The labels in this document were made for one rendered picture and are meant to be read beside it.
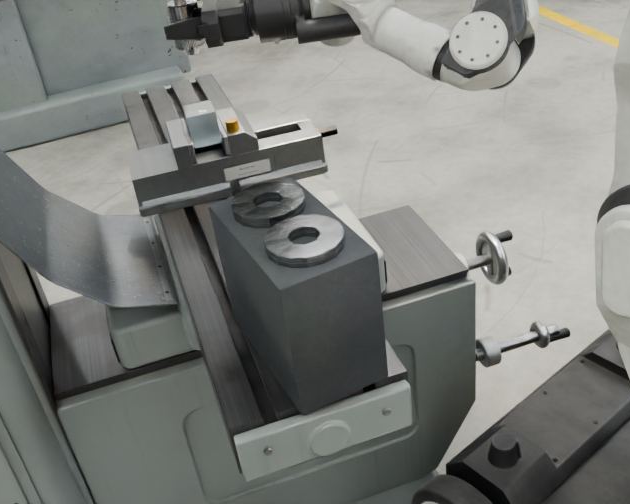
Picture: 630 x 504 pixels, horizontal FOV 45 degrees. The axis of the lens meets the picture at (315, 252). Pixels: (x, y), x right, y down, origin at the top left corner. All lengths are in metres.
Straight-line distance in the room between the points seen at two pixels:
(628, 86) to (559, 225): 2.01
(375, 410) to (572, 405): 0.52
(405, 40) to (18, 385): 0.79
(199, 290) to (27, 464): 0.44
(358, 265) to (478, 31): 0.40
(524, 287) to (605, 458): 1.34
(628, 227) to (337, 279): 0.36
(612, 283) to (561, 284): 1.61
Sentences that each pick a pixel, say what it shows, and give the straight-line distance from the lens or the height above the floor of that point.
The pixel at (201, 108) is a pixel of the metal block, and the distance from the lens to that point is 1.37.
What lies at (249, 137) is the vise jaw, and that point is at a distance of 1.34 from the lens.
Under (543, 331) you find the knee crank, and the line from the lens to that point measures 1.63.
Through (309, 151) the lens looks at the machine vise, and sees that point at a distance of 1.38.
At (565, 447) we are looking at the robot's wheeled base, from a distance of 1.31.
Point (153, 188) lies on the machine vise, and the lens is 1.35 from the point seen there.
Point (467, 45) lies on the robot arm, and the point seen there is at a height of 1.21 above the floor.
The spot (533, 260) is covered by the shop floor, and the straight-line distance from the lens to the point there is 2.74.
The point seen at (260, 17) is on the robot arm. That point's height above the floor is 1.24.
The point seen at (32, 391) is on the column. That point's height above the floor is 0.77.
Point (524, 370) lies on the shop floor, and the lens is 2.30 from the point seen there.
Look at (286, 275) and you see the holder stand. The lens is 0.80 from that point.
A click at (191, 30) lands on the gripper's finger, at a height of 1.23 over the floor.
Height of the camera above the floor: 1.57
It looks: 34 degrees down
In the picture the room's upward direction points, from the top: 8 degrees counter-clockwise
